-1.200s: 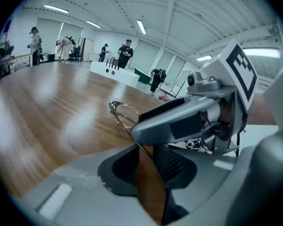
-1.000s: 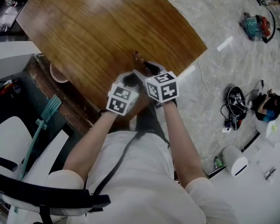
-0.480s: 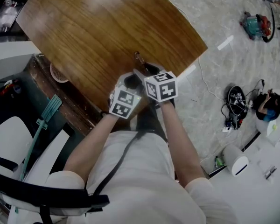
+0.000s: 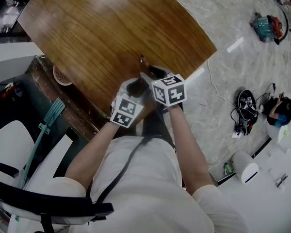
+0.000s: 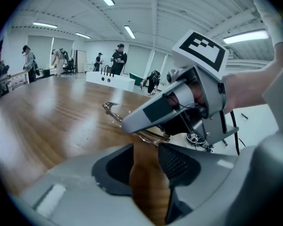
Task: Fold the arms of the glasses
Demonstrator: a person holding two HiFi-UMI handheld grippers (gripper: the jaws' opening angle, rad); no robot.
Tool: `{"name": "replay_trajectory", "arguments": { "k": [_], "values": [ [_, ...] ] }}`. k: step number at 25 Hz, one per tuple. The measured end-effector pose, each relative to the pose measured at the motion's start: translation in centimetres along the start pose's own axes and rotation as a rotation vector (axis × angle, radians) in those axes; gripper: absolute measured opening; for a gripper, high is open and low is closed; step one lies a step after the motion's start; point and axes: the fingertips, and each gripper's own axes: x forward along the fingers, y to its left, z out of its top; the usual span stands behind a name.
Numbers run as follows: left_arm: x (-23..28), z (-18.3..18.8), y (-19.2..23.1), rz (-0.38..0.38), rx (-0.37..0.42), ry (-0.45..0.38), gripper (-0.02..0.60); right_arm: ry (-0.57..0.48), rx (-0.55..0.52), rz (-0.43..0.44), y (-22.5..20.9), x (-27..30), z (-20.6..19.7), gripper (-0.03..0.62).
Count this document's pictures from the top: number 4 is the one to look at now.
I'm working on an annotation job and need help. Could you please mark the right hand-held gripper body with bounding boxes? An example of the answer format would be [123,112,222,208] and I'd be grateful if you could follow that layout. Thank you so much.
[151,74,186,107]

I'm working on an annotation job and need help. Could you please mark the white rounded machine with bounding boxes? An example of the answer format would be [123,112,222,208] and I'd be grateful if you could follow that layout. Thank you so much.
[0,119,75,188]

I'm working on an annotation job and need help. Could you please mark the person's white shirt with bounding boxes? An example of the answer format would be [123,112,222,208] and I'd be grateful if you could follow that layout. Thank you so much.
[8,134,248,233]

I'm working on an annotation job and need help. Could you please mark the white floor cable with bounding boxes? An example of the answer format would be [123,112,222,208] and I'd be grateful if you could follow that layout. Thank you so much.
[207,59,236,106]

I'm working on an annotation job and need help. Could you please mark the green flat mop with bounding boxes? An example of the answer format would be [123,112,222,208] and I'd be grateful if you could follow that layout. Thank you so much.
[18,98,66,189]

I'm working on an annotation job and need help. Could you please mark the black shoulder strap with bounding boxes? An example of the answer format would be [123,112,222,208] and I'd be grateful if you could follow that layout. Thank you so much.
[86,134,161,204]

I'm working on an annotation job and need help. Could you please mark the white curved partition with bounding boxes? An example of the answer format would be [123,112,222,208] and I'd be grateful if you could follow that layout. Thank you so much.
[0,42,44,86]

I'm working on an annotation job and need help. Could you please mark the white cylindrical bin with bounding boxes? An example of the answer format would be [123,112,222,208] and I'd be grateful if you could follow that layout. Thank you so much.
[231,150,259,184]

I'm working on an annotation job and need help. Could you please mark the person's left forearm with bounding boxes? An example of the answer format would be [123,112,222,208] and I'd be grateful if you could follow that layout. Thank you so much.
[64,122,121,187]

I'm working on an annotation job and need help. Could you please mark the eyeglasses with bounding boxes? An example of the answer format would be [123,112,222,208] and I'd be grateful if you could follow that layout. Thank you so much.
[137,54,151,69]

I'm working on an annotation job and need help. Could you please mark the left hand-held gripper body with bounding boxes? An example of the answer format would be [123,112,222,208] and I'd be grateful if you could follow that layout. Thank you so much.
[110,93,144,129]

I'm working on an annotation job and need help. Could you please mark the small grey metal tool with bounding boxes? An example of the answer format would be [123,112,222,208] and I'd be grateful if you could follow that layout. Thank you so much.
[275,173,289,188]

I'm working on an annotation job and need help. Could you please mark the dark desk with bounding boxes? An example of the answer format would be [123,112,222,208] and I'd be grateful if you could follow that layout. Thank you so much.
[0,0,31,40]

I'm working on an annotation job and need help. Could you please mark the white plain counter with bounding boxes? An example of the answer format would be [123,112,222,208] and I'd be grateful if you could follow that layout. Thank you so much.
[218,130,291,233]

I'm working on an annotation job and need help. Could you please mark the black vacuum hose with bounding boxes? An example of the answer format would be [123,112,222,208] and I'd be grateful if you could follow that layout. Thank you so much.
[273,10,291,45]

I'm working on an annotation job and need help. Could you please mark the person's right forearm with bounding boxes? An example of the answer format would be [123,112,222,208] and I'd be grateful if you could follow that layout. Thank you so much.
[168,104,215,197]

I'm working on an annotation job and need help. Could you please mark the teal and red vacuum cleaner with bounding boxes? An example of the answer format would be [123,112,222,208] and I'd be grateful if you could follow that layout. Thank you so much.
[249,12,284,43]

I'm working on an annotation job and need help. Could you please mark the person's dark trousers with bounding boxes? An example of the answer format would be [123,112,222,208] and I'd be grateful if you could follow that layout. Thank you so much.
[135,105,185,148]

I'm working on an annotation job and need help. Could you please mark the red handheld tool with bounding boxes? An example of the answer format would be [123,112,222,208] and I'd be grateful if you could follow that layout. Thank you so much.
[0,82,24,100]

